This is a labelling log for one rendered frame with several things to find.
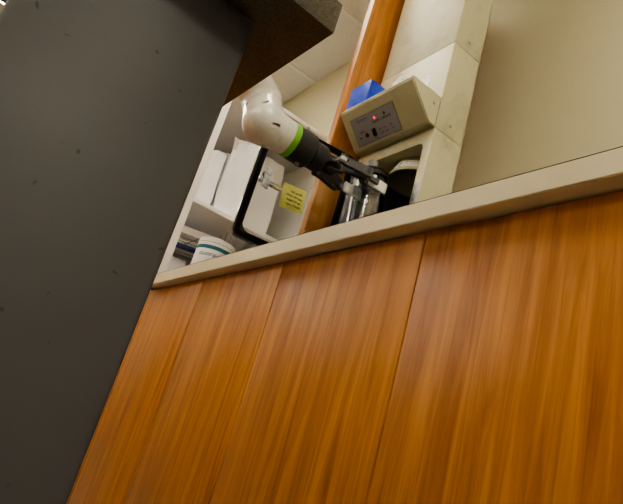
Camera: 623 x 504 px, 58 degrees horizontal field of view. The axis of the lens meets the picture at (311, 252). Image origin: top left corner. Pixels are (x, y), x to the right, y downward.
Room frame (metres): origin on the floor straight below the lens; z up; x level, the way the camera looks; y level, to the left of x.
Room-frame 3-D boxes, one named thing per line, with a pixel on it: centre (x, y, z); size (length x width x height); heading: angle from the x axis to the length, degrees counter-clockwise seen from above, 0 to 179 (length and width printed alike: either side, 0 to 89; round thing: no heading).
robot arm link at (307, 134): (1.28, 0.10, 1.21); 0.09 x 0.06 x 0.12; 30
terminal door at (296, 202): (1.52, 0.09, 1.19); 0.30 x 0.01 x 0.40; 113
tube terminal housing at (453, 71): (1.52, -0.25, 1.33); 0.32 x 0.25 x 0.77; 31
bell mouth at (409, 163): (1.49, -0.24, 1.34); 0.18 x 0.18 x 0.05
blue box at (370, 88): (1.51, -0.04, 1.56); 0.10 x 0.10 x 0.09; 31
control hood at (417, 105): (1.43, -0.10, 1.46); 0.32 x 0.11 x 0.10; 31
